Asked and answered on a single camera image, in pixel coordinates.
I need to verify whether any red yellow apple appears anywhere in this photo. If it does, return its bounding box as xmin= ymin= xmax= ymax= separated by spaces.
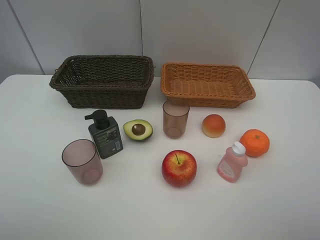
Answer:
xmin=161 ymin=150 xmax=197 ymax=188

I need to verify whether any round peach-coloured bun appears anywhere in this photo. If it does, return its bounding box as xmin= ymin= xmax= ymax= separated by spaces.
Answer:
xmin=201 ymin=114 xmax=226 ymax=138

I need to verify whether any pink bottle white cap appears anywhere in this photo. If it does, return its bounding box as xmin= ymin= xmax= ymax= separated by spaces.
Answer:
xmin=216 ymin=141 xmax=248 ymax=183

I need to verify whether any orange mandarin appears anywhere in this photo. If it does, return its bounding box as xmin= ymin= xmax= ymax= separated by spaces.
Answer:
xmin=239 ymin=129 xmax=270 ymax=158

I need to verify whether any brown translucent cup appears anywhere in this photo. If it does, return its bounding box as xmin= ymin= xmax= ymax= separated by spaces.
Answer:
xmin=162 ymin=99 xmax=190 ymax=139

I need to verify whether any halved avocado with pit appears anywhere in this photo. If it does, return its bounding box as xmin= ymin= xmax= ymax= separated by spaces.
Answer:
xmin=123 ymin=119 xmax=153 ymax=142

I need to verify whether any dark green pump bottle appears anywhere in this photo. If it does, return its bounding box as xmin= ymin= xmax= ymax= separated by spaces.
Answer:
xmin=84 ymin=109 xmax=123 ymax=159

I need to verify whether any orange wicker basket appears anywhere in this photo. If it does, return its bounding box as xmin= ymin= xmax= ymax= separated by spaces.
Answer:
xmin=160 ymin=62 xmax=256 ymax=109

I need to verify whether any dark brown wicker basket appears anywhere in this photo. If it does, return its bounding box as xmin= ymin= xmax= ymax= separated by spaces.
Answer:
xmin=49 ymin=55 xmax=154 ymax=110

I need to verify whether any purple translucent cup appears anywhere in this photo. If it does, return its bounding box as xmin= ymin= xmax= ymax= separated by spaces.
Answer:
xmin=61 ymin=139 xmax=103 ymax=185

